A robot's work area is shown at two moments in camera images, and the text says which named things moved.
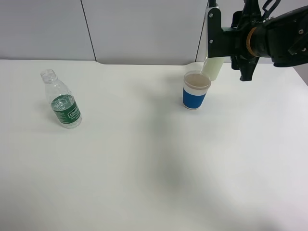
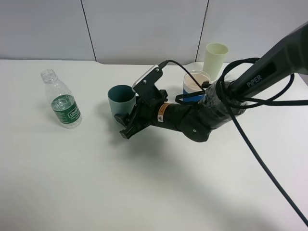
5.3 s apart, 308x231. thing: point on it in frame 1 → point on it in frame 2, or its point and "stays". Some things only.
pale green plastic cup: x=212 y=66 stays
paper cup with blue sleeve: x=196 y=84 stays
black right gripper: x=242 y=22 → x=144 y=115
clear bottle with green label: x=64 y=105 stays
